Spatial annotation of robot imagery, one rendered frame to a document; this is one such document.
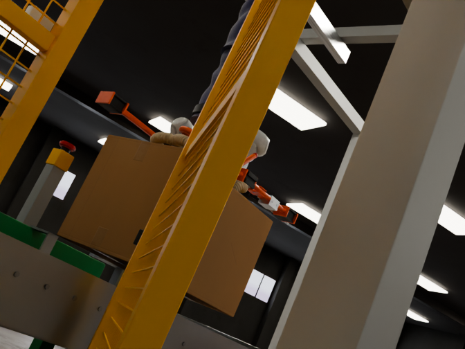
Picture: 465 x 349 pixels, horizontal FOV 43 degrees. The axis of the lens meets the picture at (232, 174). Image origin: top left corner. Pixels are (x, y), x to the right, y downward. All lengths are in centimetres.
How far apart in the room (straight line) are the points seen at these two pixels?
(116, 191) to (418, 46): 109
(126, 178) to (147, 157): 10
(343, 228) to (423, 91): 33
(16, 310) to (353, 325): 79
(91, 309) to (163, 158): 57
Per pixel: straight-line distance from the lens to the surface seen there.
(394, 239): 114
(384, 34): 491
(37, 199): 240
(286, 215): 262
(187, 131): 213
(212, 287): 212
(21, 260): 146
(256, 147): 307
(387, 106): 130
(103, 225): 196
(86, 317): 161
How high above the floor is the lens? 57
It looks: 15 degrees up
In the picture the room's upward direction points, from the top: 24 degrees clockwise
